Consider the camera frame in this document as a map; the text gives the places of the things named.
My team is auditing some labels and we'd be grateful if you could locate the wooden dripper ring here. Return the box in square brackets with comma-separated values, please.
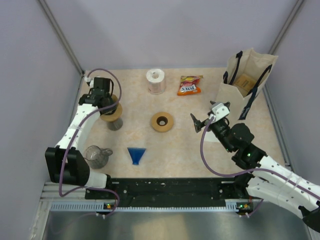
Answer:
[99, 103, 124, 123]
[150, 111, 175, 133]

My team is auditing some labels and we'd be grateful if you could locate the brown paper coffee filter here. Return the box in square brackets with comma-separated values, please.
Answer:
[111, 93, 120, 106]

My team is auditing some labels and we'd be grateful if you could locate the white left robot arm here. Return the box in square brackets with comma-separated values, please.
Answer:
[45, 77, 116, 199]

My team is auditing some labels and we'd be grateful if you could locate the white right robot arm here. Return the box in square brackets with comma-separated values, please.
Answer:
[191, 101, 320, 232]

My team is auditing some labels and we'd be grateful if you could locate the brown box in bag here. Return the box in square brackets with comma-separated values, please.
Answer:
[233, 73, 257, 97]

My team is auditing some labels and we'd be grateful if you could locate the cream canvas tote bag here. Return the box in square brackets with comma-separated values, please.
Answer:
[215, 48, 278, 123]

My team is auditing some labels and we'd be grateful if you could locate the orange snack bag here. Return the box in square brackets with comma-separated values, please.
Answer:
[177, 75, 204, 96]

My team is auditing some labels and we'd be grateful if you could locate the white toilet paper roll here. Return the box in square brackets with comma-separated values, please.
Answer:
[146, 68, 166, 95]

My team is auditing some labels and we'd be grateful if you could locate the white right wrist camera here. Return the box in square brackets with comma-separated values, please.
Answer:
[208, 106, 230, 123]

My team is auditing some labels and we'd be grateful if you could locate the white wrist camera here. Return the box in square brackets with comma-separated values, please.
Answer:
[208, 106, 230, 123]
[84, 76, 95, 88]

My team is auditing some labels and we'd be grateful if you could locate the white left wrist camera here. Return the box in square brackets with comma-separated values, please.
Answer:
[84, 76, 95, 88]

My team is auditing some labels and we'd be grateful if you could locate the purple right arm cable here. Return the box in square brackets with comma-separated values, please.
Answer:
[200, 117, 320, 201]

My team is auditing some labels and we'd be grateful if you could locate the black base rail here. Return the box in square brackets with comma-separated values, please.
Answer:
[85, 177, 249, 207]

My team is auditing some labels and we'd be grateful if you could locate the glass pitcher with handle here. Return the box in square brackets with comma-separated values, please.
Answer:
[84, 145, 113, 170]

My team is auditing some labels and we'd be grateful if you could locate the grey slotted cable duct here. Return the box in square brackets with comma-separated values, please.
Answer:
[50, 201, 253, 213]

